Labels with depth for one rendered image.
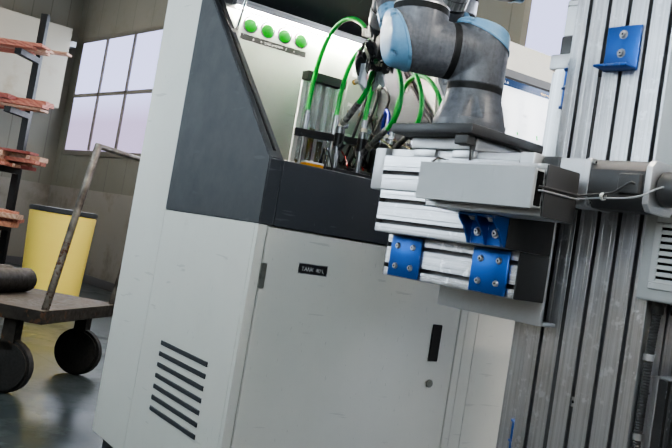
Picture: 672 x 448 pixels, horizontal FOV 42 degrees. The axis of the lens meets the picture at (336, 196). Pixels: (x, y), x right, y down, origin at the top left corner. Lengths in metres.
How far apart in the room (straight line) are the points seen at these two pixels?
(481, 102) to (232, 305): 0.79
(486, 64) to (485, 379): 1.08
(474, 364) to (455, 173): 1.05
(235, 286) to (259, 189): 0.24
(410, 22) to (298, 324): 0.81
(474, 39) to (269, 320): 0.82
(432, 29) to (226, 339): 0.89
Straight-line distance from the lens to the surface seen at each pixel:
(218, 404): 2.13
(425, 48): 1.74
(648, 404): 1.71
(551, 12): 4.84
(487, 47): 1.78
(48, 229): 5.90
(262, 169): 2.08
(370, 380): 2.29
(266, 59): 2.68
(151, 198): 2.69
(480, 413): 2.56
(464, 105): 1.75
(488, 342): 2.53
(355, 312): 2.22
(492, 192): 1.49
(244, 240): 2.10
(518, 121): 2.96
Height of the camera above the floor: 0.77
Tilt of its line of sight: 3 degrees up
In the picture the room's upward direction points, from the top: 9 degrees clockwise
